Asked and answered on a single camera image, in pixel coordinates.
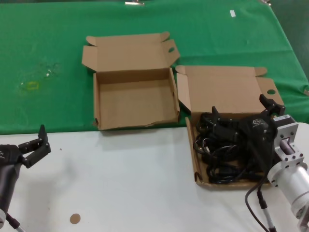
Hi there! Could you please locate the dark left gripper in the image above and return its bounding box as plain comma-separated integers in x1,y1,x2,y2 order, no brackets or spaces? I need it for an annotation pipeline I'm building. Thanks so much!
0,124,52,211

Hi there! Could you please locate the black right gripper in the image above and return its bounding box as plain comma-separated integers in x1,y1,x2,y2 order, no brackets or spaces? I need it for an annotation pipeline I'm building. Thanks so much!
211,93,286,174

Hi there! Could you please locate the open brown cardboard box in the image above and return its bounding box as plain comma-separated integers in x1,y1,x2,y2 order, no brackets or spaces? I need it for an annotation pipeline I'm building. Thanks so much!
175,64,285,191
81,31,181,131

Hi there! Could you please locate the green table cloth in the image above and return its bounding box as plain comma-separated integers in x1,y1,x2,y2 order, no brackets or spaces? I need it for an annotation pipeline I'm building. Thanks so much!
0,1,309,135

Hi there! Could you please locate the black power cord silver plug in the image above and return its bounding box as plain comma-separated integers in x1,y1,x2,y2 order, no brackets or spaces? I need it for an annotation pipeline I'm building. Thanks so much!
195,134,242,165

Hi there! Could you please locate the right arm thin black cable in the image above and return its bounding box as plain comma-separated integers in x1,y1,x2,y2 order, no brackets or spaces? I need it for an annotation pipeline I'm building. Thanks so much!
244,180,266,232

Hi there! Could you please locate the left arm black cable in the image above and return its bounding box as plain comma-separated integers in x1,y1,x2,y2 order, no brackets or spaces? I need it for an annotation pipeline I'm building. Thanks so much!
5,212,25,232

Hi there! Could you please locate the right arm cable silver connector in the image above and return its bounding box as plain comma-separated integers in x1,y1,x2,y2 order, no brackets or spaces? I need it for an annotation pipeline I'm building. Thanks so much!
256,190,276,232

